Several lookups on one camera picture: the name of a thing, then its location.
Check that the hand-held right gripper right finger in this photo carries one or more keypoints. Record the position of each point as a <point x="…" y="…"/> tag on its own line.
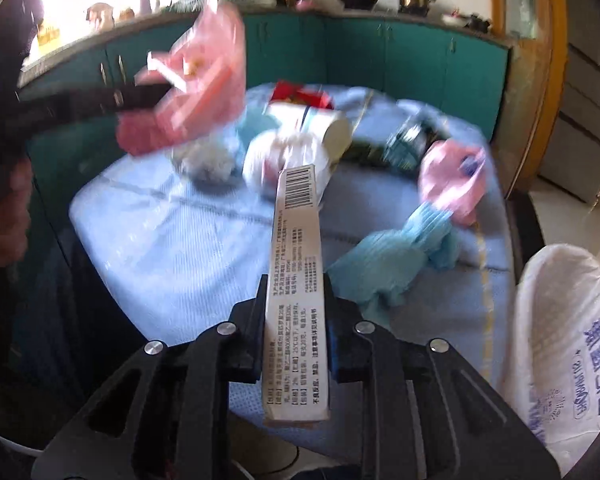
<point x="342" y="347"/>

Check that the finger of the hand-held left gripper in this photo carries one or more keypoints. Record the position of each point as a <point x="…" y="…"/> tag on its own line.
<point x="90" y="99"/>

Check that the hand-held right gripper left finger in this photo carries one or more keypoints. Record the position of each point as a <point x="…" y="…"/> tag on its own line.
<point x="247" y="340"/>

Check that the long beige cardboard box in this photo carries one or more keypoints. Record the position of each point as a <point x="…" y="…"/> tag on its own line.
<point x="295" y="285"/>

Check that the blue face mask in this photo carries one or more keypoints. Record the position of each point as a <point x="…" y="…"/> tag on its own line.
<point x="380" y="260"/>

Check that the pink plastic packet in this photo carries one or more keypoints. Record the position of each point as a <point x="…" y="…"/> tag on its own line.
<point x="205" y="80"/>

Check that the pink packet with purple label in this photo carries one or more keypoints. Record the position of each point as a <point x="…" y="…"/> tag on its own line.
<point x="450" y="185"/>

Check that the green clear snack packet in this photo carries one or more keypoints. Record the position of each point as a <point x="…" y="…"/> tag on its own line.
<point x="405" y="147"/>

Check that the white printed bin bag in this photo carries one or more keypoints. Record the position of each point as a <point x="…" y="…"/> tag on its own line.
<point x="560" y="335"/>

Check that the person's left hand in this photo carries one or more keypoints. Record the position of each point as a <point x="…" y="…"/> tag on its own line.
<point x="5" y="210"/>

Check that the light blue striped cloth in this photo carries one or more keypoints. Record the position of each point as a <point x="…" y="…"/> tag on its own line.
<point x="180" y="240"/>

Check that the crumpled white tissue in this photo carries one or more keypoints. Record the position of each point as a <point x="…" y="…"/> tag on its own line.
<point x="205" y="160"/>

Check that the white plastic wrapper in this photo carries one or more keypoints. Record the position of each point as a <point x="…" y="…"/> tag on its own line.
<point x="262" y="165"/>

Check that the red packet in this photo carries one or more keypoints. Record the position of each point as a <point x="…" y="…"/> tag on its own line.
<point x="300" y="94"/>

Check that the white cylindrical can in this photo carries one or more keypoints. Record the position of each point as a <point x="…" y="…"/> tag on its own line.
<point x="320" y="125"/>

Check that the small pink container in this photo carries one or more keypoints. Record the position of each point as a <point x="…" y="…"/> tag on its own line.
<point x="305" y="5"/>

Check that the wooden framed glass door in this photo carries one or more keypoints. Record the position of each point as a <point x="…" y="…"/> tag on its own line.
<point x="555" y="85"/>

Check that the white bowl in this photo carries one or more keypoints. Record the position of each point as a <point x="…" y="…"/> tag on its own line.
<point x="452" y="19"/>

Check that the black lidded pot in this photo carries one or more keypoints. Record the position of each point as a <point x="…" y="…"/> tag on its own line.
<point x="477" y="22"/>

